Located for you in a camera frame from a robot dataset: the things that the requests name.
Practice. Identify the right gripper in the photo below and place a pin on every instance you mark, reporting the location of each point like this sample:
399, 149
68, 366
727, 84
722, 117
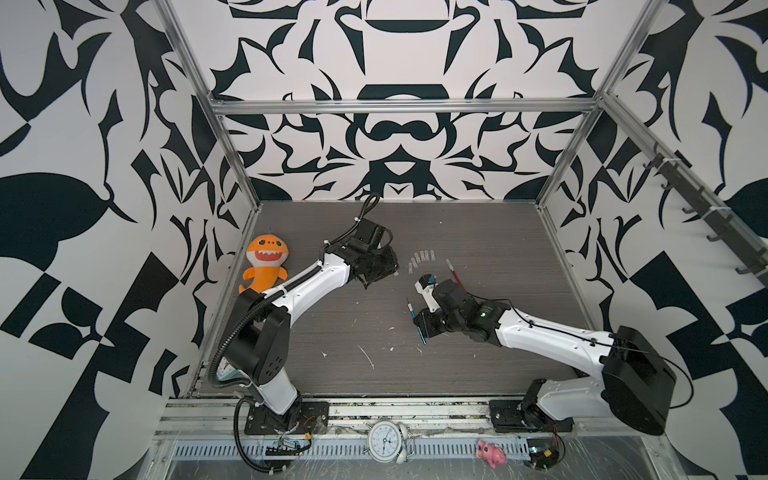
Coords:
422, 322

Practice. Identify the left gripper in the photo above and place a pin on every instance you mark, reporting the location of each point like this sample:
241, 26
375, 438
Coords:
389, 264

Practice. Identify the blue knife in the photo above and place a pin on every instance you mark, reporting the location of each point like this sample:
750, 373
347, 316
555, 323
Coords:
416, 321

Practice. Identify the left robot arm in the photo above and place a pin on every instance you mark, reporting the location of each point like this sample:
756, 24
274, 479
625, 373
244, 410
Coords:
254, 349

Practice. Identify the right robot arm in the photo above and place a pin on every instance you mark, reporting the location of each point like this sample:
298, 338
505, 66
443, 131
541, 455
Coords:
622, 375

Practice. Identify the orange shark plush toy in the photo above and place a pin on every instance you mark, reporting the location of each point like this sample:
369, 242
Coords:
266, 254

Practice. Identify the white alarm clock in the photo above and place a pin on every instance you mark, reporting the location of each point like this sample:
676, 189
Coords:
386, 442

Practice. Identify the pink pig toy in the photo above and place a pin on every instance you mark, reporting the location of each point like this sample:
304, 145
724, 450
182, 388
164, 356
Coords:
492, 454

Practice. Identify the green circuit board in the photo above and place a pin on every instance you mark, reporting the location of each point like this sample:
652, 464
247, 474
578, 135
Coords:
545, 454

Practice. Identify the small teal square clock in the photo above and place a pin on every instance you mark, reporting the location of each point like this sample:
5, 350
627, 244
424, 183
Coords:
225, 371

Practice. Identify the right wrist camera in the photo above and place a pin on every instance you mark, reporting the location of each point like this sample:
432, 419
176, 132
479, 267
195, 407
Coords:
425, 286

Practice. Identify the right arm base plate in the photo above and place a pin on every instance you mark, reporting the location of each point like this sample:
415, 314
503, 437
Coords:
514, 416

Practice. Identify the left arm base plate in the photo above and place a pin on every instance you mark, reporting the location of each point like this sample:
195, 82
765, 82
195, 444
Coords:
300, 418

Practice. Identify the wall hook rack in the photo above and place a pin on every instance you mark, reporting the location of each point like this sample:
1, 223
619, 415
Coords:
704, 204

